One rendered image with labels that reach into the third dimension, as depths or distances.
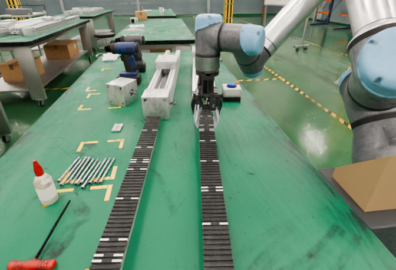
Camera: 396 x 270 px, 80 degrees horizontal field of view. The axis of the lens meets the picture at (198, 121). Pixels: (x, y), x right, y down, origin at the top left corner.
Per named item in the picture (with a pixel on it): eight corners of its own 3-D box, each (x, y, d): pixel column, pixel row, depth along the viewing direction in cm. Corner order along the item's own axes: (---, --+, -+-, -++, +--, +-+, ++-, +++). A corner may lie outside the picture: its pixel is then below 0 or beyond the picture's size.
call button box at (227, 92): (240, 101, 108) (241, 88, 106) (219, 101, 108) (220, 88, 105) (237, 95, 116) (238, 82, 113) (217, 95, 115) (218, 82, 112)
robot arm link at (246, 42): (269, 42, 68) (233, 39, 73) (264, 17, 58) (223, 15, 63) (261, 68, 67) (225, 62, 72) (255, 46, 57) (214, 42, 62)
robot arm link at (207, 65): (194, 52, 73) (221, 52, 74) (194, 67, 76) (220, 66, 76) (194, 58, 67) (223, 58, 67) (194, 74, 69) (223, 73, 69)
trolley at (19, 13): (44, 62, 475) (27, 6, 428) (13, 64, 465) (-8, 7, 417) (58, 52, 564) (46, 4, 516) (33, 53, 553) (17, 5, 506)
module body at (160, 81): (171, 109, 101) (170, 91, 97) (147, 109, 101) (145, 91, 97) (180, 62, 172) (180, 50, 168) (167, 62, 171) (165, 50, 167)
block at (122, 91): (130, 108, 103) (127, 86, 98) (109, 104, 106) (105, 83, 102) (143, 99, 111) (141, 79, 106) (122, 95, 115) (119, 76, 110)
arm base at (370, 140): (390, 162, 63) (378, 127, 66) (455, 151, 49) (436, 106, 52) (339, 166, 61) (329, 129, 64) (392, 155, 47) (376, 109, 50)
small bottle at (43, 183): (55, 191, 59) (40, 153, 53) (61, 200, 57) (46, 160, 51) (39, 200, 57) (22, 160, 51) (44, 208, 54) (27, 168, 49)
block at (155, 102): (175, 119, 93) (174, 96, 89) (143, 119, 93) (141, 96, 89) (177, 109, 101) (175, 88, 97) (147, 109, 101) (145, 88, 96)
